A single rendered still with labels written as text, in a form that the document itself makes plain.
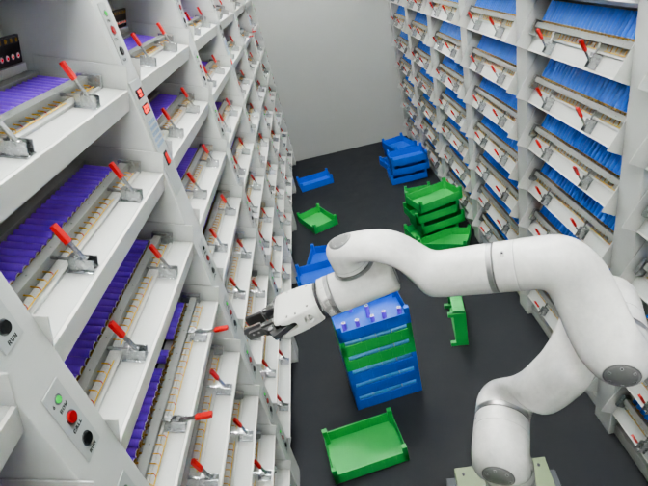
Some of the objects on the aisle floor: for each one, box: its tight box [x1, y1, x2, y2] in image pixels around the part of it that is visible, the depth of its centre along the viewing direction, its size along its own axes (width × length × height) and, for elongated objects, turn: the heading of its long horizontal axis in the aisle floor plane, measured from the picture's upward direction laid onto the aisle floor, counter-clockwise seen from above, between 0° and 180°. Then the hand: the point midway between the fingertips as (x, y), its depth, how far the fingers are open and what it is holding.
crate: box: [321, 407, 410, 484], centre depth 188 cm, size 30×20×8 cm
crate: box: [444, 296, 469, 346], centre depth 234 cm, size 8×30×20 cm, turn 15°
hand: (256, 325), depth 100 cm, fingers open, 3 cm apart
